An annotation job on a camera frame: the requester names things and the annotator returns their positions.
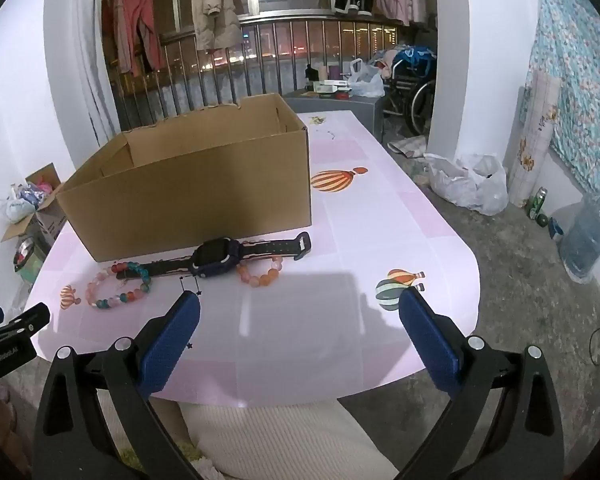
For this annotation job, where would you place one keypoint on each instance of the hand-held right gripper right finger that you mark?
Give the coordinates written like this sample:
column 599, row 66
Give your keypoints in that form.
column 427, row 340

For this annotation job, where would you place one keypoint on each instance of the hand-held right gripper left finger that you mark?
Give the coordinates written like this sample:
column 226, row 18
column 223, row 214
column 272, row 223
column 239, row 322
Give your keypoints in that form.
column 172, row 340

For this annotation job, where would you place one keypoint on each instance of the dark blue smartwatch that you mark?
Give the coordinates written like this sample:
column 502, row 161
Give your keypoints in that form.
column 215, row 257

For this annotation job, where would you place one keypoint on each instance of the brown cardboard box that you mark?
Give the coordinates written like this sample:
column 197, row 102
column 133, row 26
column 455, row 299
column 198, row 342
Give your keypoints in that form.
column 195, row 195

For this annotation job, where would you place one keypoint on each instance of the small open cardboard box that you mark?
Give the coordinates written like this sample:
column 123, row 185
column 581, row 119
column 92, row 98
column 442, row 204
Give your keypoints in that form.
column 47, row 220

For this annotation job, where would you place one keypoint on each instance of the white and blue plastic bag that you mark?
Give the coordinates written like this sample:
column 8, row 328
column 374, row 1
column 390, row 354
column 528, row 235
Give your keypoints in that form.
column 15, row 207

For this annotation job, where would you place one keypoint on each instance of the white knitted cloth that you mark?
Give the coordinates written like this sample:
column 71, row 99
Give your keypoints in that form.
column 290, row 440

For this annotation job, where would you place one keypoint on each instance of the large white plastic bag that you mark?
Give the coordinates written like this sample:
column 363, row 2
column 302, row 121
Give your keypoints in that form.
column 467, row 185

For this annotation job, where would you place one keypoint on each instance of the clear water jug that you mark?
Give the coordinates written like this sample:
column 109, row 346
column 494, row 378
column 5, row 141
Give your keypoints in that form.
column 587, row 240

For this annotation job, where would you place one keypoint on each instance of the newspaper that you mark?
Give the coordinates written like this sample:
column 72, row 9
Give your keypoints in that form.
column 407, row 146

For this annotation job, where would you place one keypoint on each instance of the rolled printed mat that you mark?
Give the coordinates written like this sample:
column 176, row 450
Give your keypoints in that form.
column 535, row 140

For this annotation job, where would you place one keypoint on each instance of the grey cabinet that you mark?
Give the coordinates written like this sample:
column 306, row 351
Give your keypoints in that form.
column 340, row 110

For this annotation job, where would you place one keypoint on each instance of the wheelchair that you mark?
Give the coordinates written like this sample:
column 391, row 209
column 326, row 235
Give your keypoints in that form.
column 415, row 80

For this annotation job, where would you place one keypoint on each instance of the small white plastic bag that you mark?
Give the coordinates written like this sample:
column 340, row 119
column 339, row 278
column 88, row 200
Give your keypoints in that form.
column 366, row 80

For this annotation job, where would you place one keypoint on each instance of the white curtain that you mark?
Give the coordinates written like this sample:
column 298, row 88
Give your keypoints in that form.
column 95, row 60

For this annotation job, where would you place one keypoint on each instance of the white flat box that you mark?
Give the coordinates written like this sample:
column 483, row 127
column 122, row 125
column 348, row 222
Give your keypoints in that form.
column 326, row 88

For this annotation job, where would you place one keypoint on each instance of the purple box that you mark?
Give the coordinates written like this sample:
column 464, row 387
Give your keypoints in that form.
column 334, row 73

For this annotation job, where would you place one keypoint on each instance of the black bottle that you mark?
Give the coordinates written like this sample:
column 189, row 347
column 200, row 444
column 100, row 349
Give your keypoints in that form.
column 311, row 74

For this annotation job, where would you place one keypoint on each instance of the metal balcony railing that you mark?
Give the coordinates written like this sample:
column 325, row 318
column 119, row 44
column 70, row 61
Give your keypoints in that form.
column 275, row 55

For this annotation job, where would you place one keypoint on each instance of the pink hanging garment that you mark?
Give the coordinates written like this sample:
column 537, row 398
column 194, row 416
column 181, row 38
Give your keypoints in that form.
column 135, row 25

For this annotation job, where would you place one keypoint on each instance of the beige padded jacket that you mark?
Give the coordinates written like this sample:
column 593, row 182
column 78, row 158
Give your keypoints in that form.
column 212, row 10

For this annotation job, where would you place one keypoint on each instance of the floral wall cloth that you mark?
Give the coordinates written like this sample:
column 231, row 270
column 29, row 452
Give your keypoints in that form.
column 575, row 80

